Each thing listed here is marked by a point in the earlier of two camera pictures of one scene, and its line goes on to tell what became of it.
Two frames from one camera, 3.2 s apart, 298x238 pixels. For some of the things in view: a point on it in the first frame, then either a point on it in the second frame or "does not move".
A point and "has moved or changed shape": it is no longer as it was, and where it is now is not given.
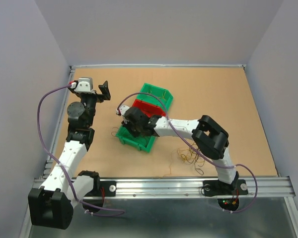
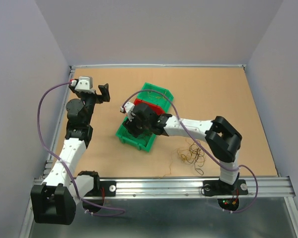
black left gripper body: x=96 y=97 does not move
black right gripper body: x=135 y=130 does not move
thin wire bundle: x=190 y=154 does not move
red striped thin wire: x=111 y=133 has moved or changed shape
